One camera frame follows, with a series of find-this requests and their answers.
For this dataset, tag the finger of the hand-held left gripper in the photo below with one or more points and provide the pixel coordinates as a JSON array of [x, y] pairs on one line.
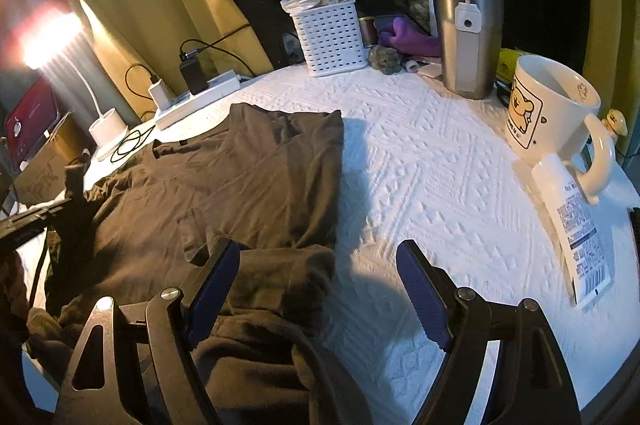
[[75, 190]]

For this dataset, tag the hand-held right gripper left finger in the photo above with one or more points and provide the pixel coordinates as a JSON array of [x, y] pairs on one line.
[[215, 290]]

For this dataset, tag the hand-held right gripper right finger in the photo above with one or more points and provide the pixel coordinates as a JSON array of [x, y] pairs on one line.
[[422, 290]]

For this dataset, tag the dark brown t-shirt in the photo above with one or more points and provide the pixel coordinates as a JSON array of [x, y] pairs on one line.
[[225, 165]]

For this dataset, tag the mustard yellow pillow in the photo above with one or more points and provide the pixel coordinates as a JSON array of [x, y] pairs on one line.
[[45, 165]]

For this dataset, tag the white desk lamp base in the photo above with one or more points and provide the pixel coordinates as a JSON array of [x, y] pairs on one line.
[[107, 127]]

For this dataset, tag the red box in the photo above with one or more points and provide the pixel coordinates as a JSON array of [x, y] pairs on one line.
[[32, 120]]

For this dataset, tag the white charger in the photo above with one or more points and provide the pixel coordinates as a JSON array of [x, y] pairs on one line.
[[161, 94]]

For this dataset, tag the white embossed table cover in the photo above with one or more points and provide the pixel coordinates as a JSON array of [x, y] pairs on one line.
[[425, 155]]

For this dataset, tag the white power strip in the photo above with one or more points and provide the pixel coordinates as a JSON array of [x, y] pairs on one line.
[[200, 100]]

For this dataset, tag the white printed tube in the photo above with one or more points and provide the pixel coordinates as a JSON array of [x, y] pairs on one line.
[[575, 225]]

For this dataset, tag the black charger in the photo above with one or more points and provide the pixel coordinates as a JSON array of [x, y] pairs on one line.
[[193, 72]]

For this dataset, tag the white mug with bear print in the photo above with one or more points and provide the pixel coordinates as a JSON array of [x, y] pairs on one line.
[[540, 105]]

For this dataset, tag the grey rock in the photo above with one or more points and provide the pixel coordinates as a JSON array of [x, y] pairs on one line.
[[386, 60]]

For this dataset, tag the yellow packet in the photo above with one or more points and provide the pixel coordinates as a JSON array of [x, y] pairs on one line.
[[510, 62]]

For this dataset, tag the stainless steel tumbler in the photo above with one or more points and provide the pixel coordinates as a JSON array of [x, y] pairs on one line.
[[480, 50]]

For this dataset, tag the purple cloth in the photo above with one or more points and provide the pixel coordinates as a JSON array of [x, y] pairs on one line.
[[405, 37]]

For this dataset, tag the small metal can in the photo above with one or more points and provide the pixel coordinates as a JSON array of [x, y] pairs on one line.
[[367, 32]]

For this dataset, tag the white plastic lattice basket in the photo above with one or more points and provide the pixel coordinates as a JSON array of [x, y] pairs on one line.
[[332, 37]]

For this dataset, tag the white hanging tag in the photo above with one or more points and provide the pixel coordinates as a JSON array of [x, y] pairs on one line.
[[467, 22]]

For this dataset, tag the clear glass jar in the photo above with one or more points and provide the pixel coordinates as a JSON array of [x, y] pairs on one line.
[[421, 7]]

